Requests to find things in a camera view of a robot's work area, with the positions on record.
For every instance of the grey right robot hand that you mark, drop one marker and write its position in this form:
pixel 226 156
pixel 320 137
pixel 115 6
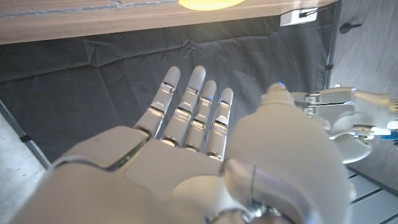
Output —
pixel 155 174

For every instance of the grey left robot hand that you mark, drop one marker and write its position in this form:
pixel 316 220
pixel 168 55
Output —
pixel 339 99

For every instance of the yellow toy banana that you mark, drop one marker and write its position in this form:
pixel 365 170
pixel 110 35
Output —
pixel 211 3

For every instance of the black backdrop stand pole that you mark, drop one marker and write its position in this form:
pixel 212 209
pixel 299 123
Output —
pixel 330 67
pixel 26 138

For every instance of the white power box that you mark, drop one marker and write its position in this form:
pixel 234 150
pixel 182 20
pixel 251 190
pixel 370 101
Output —
pixel 298 17

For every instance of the black backdrop curtain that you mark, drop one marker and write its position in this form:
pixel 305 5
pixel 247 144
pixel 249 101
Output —
pixel 77 93

